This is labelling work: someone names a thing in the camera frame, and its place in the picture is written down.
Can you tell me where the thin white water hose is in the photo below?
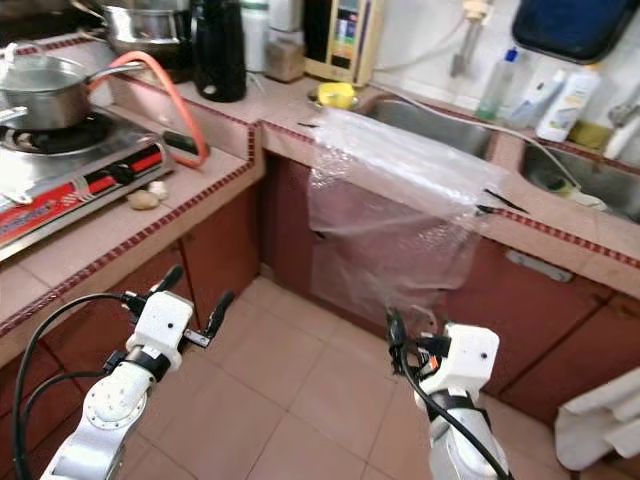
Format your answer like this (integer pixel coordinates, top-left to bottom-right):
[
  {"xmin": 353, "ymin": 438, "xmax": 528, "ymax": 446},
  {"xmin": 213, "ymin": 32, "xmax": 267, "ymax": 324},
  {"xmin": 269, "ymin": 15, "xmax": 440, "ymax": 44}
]
[{"xmin": 370, "ymin": 15, "xmax": 471, "ymax": 73}]

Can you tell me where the clear bubble wrap sheet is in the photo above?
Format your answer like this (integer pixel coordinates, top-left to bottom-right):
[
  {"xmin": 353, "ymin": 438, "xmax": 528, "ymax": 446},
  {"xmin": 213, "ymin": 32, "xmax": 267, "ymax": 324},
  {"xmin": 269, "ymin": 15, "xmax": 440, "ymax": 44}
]
[{"xmin": 305, "ymin": 108, "xmax": 511, "ymax": 326}]

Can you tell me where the grey wall tap lever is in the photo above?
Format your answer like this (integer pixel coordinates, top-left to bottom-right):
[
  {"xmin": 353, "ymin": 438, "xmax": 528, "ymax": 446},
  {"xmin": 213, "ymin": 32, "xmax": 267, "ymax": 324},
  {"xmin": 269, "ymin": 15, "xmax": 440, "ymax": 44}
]
[{"xmin": 450, "ymin": 15, "xmax": 486, "ymax": 79}]

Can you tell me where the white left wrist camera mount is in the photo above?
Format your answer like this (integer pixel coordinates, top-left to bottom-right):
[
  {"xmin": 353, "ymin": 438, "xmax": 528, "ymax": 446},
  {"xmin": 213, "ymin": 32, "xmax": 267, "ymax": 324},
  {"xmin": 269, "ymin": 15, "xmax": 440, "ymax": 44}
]
[{"xmin": 128, "ymin": 290, "xmax": 196, "ymax": 371}]

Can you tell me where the clear bottle blue cap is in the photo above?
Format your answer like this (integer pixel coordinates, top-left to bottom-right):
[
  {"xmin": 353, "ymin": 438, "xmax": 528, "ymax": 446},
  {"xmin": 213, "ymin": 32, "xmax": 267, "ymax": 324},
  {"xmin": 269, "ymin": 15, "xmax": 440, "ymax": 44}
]
[{"xmin": 477, "ymin": 45, "xmax": 521, "ymax": 123}]

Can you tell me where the thin black clip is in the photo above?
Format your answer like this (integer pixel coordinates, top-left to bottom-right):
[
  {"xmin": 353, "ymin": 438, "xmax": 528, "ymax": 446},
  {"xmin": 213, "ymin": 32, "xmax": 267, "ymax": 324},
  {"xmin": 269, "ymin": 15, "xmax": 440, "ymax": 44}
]
[{"xmin": 478, "ymin": 188, "xmax": 526, "ymax": 216}]

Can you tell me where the dark blue hanging pan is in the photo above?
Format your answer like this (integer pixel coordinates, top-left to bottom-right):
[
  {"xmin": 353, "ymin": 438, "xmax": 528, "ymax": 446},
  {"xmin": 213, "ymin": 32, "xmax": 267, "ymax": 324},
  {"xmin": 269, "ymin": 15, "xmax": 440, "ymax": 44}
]
[{"xmin": 510, "ymin": 0, "xmax": 640, "ymax": 66}]

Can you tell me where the clear plastic cup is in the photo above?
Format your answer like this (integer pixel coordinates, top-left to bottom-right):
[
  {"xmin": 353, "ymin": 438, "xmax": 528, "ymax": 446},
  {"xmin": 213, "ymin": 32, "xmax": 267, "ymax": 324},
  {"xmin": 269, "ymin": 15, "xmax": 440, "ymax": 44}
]
[{"xmin": 510, "ymin": 70, "xmax": 566, "ymax": 129}]

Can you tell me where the grey cabinet handle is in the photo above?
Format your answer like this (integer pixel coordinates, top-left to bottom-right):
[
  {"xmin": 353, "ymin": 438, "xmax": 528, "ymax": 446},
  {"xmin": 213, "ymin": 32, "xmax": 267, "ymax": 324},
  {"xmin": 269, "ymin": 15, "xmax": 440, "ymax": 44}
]
[{"xmin": 505, "ymin": 250, "xmax": 576, "ymax": 284}]

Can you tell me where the steel sink basin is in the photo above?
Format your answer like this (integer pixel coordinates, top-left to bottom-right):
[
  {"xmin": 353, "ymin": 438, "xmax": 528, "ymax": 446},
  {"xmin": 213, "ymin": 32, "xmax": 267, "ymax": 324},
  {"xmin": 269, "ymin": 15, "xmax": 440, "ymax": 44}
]
[
  {"xmin": 360, "ymin": 92, "xmax": 501, "ymax": 161},
  {"xmin": 520, "ymin": 140, "xmax": 640, "ymax": 223}
]

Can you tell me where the large steel cooking pot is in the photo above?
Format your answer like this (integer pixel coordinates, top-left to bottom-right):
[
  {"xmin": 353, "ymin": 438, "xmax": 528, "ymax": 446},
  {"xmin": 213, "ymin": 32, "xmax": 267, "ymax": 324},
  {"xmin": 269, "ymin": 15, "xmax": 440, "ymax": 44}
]
[{"xmin": 72, "ymin": 0, "xmax": 196, "ymax": 56}]

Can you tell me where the yellow green sponge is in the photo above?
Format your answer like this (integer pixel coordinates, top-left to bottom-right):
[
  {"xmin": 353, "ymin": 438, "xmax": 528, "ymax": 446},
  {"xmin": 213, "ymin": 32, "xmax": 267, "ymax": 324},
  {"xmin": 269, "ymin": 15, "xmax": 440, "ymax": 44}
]
[{"xmin": 570, "ymin": 120, "xmax": 616, "ymax": 151}]

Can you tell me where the black electric kettle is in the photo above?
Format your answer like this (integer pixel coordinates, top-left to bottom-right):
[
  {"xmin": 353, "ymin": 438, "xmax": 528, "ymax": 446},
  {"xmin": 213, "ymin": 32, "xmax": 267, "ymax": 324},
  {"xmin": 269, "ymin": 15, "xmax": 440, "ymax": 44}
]
[{"xmin": 192, "ymin": 0, "xmax": 248, "ymax": 103}]

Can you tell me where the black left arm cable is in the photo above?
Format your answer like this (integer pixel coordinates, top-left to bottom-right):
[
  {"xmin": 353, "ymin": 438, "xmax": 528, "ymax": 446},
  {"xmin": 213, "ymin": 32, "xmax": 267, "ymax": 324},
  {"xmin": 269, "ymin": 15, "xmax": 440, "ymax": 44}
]
[{"xmin": 12, "ymin": 292, "xmax": 136, "ymax": 480}]

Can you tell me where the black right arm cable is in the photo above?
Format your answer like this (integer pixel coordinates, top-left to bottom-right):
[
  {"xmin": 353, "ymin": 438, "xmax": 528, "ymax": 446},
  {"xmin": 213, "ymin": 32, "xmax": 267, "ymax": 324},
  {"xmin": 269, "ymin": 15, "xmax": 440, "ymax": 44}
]
[{"xmin": 400, "ymin": 345, "xmax": 511, "ymax": 480}]

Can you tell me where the clear jar brown powder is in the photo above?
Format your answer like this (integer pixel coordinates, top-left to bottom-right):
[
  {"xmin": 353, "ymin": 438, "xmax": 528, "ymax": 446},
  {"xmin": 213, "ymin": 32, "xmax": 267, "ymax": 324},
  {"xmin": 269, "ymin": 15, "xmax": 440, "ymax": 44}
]
[{"xmin": 263, "ymin": 30, "xmax": 306, "ymax": 84}]

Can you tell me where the yellow plastic bowl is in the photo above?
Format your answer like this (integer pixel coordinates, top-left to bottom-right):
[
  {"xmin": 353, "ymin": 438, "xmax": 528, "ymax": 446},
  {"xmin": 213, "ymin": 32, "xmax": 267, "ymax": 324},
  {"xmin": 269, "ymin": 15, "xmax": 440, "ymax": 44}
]
[{"xmin": 317, "ymin": 82, "xmax": 358, "ymax": 109}]

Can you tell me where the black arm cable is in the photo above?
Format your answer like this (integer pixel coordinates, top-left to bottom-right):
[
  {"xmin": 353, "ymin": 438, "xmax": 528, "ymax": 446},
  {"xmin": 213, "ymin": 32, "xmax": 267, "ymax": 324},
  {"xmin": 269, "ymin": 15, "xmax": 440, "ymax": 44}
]
[
  {"xmin": 12, "ymin": 292, "xmax": 136, "ymax": 480},
  {"xmin": 400, "ymin": 345, "xmax": 511, "ymax": 480}
]

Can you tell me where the orange gas hose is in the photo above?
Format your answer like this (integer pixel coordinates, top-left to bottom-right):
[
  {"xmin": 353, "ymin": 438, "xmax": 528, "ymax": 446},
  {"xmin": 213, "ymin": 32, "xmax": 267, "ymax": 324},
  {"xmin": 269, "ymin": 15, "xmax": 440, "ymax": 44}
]
[{"xmin": 90, "ymin": 50, "xmax": 211, "ymax": 169}]

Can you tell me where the steel saucepan with lid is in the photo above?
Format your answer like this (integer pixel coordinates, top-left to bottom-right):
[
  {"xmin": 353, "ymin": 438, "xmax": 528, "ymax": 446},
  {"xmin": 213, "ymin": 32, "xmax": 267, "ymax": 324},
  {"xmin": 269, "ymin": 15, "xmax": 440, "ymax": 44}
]
[{"xmin": 0, "ymin": 45, "xmax": 151, "ymax": 131}]

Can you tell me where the white detergent bottle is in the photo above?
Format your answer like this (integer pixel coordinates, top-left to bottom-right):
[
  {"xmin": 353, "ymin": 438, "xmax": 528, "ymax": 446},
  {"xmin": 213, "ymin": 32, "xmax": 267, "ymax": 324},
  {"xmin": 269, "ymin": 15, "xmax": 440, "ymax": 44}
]
[{"xmin": 535, "ymin": 65, "xmax": 604, "ymax": 143}]

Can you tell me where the white bag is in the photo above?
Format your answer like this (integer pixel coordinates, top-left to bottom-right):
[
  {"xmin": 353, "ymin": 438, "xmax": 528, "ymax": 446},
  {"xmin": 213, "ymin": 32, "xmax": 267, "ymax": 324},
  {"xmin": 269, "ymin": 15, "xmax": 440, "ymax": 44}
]
[{"xmin": 555, "ymin": 365, "xmax": 640, "ymax": 471}]

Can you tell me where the steel gas stove red front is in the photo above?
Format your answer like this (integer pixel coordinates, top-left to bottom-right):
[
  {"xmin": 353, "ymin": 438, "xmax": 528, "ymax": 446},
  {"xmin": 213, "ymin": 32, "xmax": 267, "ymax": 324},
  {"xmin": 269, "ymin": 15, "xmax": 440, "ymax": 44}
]
[{"xmin": 0, "ymin": 75, "xmax": 176, "ymax": 263}]

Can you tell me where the cream water ionizer machine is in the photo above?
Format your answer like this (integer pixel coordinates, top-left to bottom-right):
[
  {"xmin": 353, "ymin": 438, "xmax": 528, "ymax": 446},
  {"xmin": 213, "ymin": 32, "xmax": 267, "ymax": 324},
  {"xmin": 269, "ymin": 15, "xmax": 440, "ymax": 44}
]
[{"xmin": 303, "ymin": 0, "xmax": 386, "ymax": 86}]

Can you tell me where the beige ginger piece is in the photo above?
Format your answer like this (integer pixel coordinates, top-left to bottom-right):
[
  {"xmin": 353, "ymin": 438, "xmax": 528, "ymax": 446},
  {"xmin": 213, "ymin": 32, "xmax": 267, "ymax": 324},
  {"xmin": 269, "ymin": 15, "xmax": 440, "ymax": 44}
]
[{"xmin": 125, "ymin": 188, "xmax": 161, "ymax": 211}]

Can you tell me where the grey drain hose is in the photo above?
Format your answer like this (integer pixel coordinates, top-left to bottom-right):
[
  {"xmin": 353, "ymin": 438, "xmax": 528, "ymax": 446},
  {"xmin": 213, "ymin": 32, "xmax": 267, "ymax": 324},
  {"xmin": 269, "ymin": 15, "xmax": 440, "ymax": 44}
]
[{"xmin": 365, "ymin": 88, "xmax": 611, "ymax": 211}]

